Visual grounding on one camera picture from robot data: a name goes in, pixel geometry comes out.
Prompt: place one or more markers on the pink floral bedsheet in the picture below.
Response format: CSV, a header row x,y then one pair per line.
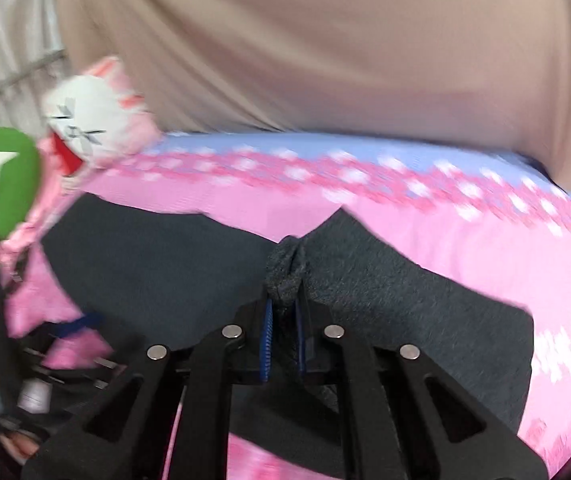
x,y
465,240

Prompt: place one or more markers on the white and pink cat pillow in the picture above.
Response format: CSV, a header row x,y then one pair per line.
x,y
90,110

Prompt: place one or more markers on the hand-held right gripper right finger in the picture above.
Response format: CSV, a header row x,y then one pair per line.
x,y
301,350

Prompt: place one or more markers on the dark grey pants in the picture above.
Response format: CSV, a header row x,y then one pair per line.
x,y
165,270

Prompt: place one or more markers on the white curtain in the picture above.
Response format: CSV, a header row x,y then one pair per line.
x,y
5,50

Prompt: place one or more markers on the beige headboard cover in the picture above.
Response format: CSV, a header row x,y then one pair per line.
x,y
315,35

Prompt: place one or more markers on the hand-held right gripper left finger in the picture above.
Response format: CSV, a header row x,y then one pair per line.
x,y
267,340

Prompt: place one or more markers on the green plush toy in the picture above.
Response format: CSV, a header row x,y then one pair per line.
x,y
26,185

